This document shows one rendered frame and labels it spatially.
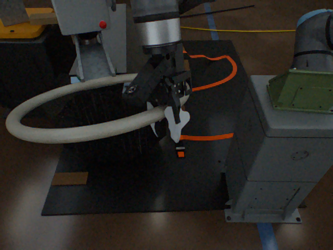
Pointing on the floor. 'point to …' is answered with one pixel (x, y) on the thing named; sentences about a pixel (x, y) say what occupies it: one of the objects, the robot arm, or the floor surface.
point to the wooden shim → (70, 178)
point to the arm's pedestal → (274, 158)
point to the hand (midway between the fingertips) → (164, 136)
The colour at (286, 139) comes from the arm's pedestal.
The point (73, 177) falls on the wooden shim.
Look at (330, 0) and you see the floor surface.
